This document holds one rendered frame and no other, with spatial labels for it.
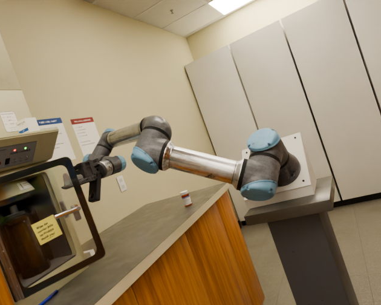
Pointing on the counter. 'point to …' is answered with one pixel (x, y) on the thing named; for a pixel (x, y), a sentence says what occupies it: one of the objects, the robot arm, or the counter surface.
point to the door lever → (68, 212)
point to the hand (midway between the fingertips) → (65, 188)
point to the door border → (3, 256)
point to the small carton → (27, 125)
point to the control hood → (46, 152)
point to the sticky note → (46, 229)
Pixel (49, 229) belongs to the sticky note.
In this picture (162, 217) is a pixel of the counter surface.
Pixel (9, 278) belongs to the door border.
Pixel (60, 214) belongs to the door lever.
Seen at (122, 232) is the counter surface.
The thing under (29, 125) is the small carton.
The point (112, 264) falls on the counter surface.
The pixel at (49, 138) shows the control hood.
